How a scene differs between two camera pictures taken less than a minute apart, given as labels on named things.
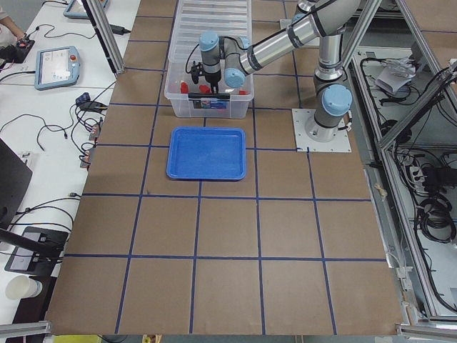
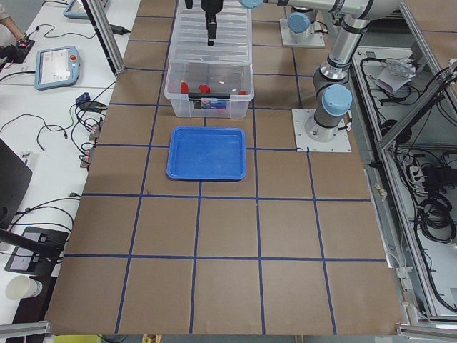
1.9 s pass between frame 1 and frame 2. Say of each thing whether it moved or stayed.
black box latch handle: stayed
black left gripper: moved
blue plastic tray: stayed
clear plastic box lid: stayed
